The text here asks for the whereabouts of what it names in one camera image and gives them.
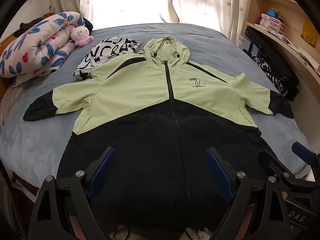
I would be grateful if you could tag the pink drawer organizer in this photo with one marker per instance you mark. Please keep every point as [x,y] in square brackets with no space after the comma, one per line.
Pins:
[271,23]

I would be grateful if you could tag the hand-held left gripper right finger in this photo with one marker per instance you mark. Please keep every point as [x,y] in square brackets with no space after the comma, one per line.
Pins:
[217,172]

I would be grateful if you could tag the black bag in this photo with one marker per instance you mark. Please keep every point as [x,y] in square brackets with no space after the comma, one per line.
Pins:
[275,55]

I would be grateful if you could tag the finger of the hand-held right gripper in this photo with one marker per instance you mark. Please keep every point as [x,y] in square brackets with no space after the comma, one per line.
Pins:
[267,162]
[303,155]

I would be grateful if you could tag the floral rolled quilt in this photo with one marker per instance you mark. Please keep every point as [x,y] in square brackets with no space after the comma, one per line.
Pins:
[37,47]

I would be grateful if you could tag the green and black hooded jacket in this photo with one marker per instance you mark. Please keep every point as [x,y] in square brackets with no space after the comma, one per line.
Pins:
[140,80]

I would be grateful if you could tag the wooden shelf unit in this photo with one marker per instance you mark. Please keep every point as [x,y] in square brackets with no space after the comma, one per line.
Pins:
[260,5]

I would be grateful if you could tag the wooden headboard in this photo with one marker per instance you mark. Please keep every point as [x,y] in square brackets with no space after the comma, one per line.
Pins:
[4,41]

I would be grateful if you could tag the blue-grey bed blanket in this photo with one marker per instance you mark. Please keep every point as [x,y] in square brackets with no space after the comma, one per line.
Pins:
[200,45]

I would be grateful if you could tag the papers on shelf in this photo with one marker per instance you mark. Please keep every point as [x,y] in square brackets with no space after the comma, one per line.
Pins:
[297,50]

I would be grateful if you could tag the black and white printed garment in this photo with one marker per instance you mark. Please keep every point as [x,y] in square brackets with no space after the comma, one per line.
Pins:
[105,51]

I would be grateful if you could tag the beige pillow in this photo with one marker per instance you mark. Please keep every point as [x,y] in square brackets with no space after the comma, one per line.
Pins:
[10,100]

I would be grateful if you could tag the white cardboard box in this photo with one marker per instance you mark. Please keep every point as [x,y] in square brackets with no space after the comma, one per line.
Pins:
[241,41]

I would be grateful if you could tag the black and white patterned cloth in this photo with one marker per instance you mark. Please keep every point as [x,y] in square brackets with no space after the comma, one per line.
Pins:
[265,68]

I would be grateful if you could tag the small blue box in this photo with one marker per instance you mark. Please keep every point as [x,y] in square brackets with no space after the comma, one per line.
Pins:
[271,13]

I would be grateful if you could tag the white cat plush toy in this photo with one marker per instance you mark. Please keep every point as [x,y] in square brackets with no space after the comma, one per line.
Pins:
[78,33]

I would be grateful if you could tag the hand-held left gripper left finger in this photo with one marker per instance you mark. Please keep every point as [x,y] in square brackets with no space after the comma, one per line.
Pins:
[105,170]

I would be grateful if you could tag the dark cloth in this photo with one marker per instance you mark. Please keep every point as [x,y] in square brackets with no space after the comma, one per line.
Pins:
[88,25]

